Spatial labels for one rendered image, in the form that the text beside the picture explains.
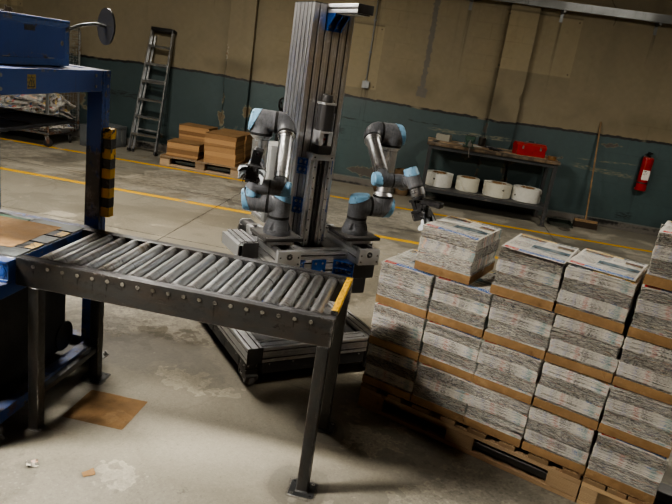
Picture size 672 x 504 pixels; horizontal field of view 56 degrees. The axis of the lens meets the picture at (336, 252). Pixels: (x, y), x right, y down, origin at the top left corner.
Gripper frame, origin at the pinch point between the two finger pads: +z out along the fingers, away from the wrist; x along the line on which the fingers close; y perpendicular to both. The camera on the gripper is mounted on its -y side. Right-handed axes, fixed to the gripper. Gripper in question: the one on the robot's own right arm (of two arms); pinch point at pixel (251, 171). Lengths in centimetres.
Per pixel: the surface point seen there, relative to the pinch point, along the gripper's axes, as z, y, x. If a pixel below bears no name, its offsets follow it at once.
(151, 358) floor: -52, 129, 31
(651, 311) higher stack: 45, 4, -170
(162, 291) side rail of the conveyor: 37, 49, 21
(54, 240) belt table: -4, 55, 78
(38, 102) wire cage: -653, 112, 338
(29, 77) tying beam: 13, -16, 92
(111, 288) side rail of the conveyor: 33, 55, 42
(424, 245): -15, 15, -88
